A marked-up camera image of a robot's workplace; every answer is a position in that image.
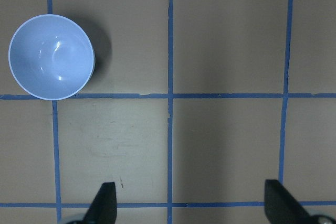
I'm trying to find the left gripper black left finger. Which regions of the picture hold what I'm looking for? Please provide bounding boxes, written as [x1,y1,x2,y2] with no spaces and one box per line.
[82,182,117,224]

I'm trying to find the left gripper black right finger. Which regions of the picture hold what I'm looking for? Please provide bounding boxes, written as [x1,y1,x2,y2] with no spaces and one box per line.
[264,179,318,224]

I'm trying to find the blue bowl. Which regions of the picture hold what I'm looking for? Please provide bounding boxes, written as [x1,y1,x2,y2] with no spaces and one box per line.
[8,14,96,101]

